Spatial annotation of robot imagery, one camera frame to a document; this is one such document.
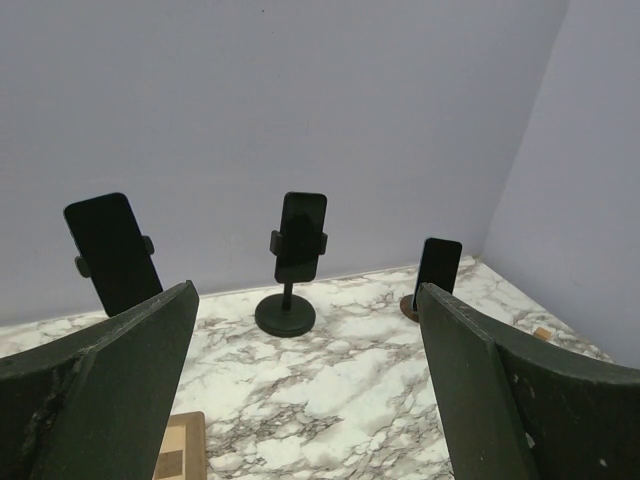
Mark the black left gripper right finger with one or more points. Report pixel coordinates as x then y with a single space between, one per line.
513 406

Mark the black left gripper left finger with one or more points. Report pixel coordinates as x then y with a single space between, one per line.
95 404

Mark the black phone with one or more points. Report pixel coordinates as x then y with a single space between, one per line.
438 265
301 227
107 235

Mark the black phone stand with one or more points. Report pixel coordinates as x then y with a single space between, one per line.
285 315
82 265

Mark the wooden chessboard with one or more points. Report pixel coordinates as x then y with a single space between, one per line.
183 450

